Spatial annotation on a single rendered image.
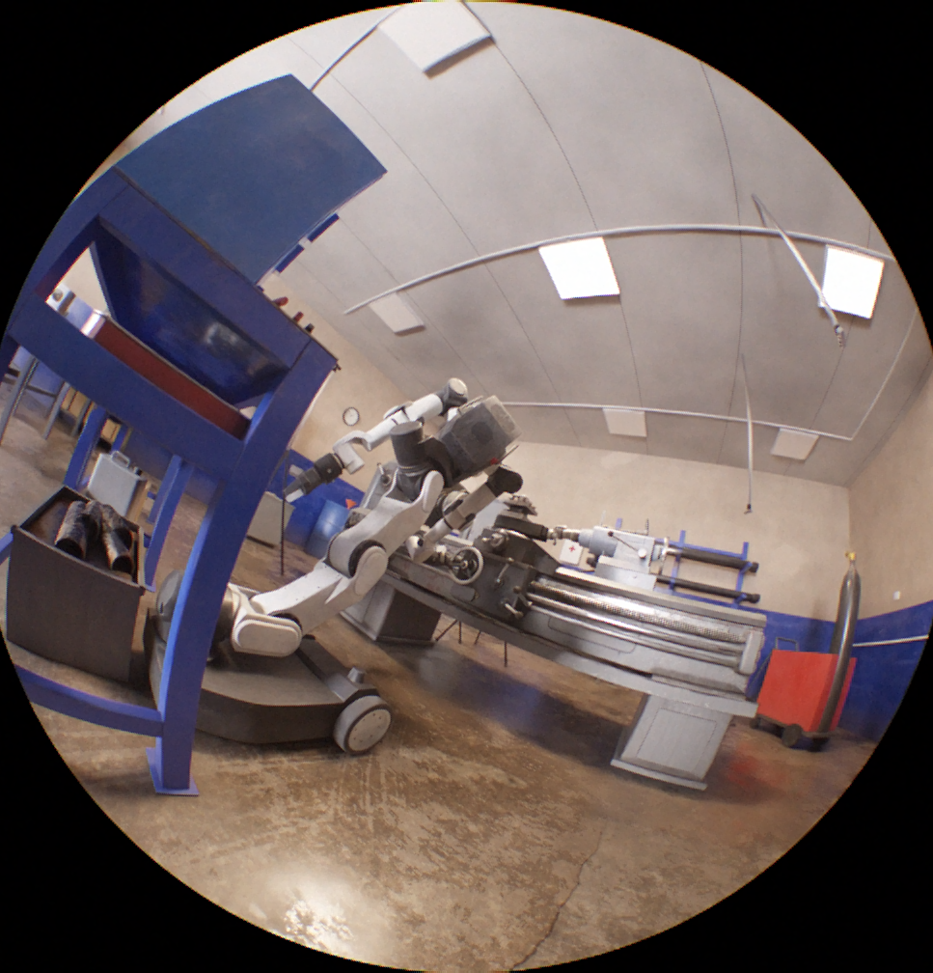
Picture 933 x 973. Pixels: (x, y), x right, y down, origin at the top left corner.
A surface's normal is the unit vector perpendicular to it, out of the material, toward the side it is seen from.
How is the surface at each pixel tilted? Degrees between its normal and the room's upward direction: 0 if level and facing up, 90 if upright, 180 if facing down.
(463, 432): 84
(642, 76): 180
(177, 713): 90
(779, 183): 180
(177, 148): 90
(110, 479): 90
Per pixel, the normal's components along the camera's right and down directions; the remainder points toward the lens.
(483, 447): 0.41, -0.21
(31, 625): 0.80, 0.17
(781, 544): -0.51, -0.42
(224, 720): 0.61, 0.02
